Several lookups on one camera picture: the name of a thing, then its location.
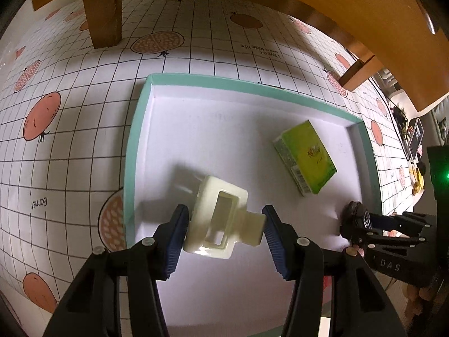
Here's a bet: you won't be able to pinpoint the teal shallow cardboard tray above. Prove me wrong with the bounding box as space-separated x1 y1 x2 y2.
123 73 381 337

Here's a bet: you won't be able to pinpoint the green tissue pack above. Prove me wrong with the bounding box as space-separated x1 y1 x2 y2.
274 119 338 196

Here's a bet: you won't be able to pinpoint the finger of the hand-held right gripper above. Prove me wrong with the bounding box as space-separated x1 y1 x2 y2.
340 229 429 254
368 211 438 238

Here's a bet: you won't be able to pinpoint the yellow plastic toy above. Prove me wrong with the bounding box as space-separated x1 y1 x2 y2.
409 163 425 195

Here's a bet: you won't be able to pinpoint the person's right hand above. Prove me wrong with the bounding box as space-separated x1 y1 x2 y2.
403 283 427 320

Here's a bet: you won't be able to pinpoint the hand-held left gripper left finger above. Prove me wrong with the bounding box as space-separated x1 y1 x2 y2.
42 204 190 337

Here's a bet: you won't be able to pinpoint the dark tangled cords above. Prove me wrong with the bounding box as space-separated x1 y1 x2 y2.
391 105 411 141

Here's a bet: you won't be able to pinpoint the smartphone on stand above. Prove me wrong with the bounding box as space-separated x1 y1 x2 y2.
407 117 425 162

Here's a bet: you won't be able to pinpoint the wooden nightstand cabinet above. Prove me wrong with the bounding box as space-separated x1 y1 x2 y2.
31 0 449 113

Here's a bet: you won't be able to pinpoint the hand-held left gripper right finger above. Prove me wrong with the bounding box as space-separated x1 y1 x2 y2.
261 204 402 337

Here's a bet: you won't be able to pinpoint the cream hair claw clip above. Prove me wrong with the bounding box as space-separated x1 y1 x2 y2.
182 176 265 260

